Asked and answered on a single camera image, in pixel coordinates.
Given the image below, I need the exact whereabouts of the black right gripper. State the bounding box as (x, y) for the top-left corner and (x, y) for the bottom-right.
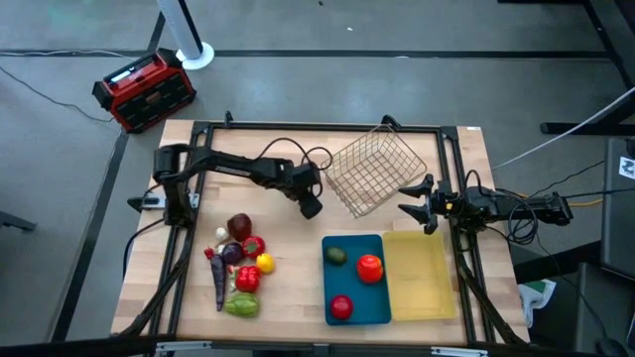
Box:
(397, 173), (458, 225)

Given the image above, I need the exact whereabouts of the gold wire basket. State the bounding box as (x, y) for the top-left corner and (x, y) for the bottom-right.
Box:
(319, 123), (429, 220)

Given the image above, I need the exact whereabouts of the yellow plastic tray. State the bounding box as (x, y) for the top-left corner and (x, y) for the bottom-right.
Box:
(381, 230), (458, 322)

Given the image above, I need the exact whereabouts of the green toy avocado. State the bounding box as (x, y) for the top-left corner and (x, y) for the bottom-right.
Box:
(324, 246), (349, 267)

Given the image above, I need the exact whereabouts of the yellow lemon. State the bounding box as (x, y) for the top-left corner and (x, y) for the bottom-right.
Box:
(255, 252), (277, 275)

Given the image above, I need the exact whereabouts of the dark purple round vegetable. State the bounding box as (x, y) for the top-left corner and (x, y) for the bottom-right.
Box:
(221, 241), (245, 266)

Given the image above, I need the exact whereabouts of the red toy bell pepper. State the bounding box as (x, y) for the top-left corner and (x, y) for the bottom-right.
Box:
(234, 265), (263, 294)

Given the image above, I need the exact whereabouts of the red apple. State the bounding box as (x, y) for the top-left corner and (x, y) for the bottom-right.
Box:
(329, 295), (355, 321)

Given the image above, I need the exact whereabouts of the purple eggplant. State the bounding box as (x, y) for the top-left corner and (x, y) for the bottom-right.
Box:
(209, 253), (228, 312)

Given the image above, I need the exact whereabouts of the light green ribbed vegetable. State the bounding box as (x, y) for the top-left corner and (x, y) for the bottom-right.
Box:
(223, 292), (261, 319)

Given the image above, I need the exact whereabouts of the teal plastic tray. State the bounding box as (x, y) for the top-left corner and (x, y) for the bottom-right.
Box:
(320, 233), (393, 327)

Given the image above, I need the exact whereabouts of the white green bag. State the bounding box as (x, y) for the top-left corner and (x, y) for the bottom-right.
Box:
(517, 278), (558, 329)

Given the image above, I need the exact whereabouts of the red black power station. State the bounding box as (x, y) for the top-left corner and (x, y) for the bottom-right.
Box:
(91, 48), (197, 134)

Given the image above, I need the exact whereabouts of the white tower fan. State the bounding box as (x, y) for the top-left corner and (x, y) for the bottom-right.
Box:
(156, 0), (216, 71)

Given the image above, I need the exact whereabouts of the black cabinet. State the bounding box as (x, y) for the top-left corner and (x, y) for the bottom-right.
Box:
(598, 137), (635, 282)

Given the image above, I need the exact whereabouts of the black stand foot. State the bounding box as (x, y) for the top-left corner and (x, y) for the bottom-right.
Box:
(0, 209), (39, 233)

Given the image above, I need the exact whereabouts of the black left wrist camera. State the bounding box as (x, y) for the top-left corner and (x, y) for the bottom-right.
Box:
(299, 190), (324, 221)

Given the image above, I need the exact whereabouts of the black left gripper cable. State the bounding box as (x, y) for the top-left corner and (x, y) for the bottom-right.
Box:
(252, 137), (334, 173)

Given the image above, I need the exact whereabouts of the black aluminium table frame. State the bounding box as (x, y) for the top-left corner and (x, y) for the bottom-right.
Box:
(111, 109), (531, 348)

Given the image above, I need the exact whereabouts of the black cable bundle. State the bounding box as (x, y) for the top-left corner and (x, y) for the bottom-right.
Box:
(495, 187), (542, 247)

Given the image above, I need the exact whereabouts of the white hanging cable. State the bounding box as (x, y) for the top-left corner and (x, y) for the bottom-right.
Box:
(490, 86), (635, 173)

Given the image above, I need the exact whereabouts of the yellow hanging cable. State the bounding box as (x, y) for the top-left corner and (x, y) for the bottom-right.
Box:
(515, 190), (605, 208)

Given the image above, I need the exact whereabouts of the black desk frame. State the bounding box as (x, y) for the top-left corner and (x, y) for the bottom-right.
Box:
(498, 0), (635, 138)

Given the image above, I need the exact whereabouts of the black floor cable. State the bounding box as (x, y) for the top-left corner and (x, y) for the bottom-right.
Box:
(0, 48), (118, 124)

